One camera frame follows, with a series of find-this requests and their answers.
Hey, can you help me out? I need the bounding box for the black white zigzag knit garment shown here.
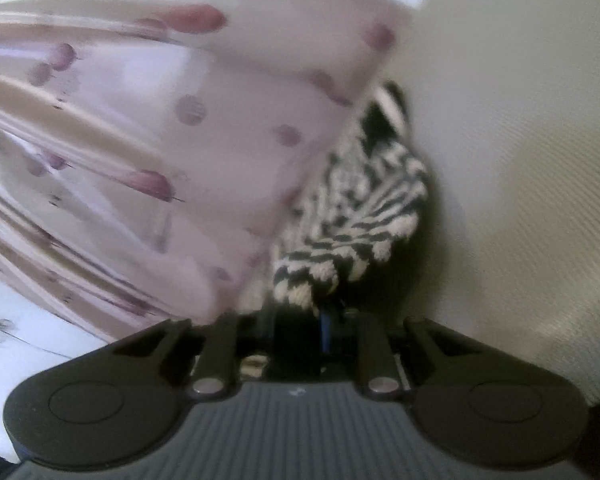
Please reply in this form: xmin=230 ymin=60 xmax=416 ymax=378
xmin=239 ymin=79 xmax=432 ymax=378

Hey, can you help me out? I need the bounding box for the pink leaf pattern curtain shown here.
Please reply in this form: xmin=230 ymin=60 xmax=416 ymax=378
xmin=0 ymin=0 xmax=412 ymax=339

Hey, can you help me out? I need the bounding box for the beige ribbed bed sheet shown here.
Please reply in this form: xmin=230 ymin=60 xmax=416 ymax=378
xmin=392 ymin=0 xmax=600 ymax=404

